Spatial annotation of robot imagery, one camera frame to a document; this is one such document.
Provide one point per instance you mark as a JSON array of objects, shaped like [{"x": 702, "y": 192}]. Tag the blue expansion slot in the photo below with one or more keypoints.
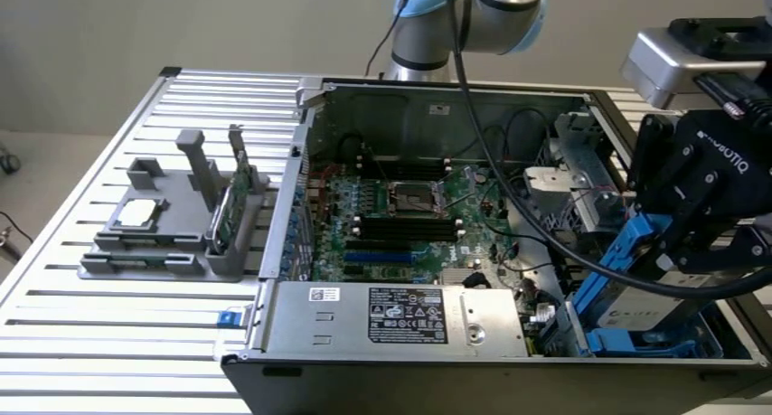
[{"x": 380, "y": 256}]

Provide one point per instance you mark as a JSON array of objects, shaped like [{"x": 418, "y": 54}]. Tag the black expansion slot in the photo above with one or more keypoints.
[{"x": 376, "y": 247}]

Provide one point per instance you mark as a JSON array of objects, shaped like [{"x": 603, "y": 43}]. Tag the green RAM stick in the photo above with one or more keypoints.
[{"x": 144, "y": 242}]

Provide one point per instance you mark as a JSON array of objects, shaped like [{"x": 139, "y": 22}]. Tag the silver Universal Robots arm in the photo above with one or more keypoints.
[{"x": 422, "y": 31}]

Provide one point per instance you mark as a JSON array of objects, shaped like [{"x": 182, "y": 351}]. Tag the silver power supply unit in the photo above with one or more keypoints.
[{"x": 362, "y": 324}]

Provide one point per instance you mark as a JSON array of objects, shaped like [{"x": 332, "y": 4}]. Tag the disk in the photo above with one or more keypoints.
[{"x": 642, "y": 297}]

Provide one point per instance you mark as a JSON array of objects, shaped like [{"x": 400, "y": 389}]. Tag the blue disk bay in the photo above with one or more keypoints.
[{"x": 663, "y": 342}]

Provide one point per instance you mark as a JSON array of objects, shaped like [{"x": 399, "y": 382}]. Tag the open black PC case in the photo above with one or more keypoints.
[{"x": 422, "y": 388}]

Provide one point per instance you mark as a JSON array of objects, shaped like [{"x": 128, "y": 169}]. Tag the CPU socket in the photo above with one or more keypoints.
[{"x": 418, "y": 200}]

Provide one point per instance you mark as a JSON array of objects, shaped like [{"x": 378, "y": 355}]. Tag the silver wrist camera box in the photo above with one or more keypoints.
[{"x": 670, "y": 67}]

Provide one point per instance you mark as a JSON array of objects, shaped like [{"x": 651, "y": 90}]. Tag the CPU chip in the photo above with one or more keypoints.
[{"x": 142, "y": 214}]

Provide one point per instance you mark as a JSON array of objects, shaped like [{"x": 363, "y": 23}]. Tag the grey parts rack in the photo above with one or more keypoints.
[{"x": 180, "y": 207}]

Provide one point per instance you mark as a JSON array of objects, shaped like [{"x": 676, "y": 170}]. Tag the blue case latch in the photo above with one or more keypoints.
[{"x": 228, "y": 319}]

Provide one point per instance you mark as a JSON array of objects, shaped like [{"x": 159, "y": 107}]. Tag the black RAM slot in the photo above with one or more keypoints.
[
  {"x": 416, "y": 167},
  {"x": 410, "y": 238},
  {"x": 410, "y": 224},
  {"x": 410, "y": 231},
  {"x": 416, "y": 159},
  {"x": 410, "y": 218},
  {"x": 416, "y": 163},
  {"x": 416, "y": 171}
]

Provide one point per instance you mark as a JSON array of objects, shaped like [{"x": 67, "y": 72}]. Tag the metal disk bay cage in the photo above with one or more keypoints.
[{"x": 572, "y": 184}]

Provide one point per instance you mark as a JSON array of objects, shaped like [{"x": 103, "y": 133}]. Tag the silver chipset heat sink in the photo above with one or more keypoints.
[{"x": 459, "y": 277}]

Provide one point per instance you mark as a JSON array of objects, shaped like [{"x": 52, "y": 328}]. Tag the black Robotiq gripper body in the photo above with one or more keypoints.
[{"x": 718, "y": 180}]

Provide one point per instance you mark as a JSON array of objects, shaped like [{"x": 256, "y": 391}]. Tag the green motherboard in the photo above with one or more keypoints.
[{"x": 483, "y": 225}]

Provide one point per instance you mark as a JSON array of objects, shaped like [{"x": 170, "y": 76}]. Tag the green graphics card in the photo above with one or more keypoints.
[{"x": 232, "y": 202}]

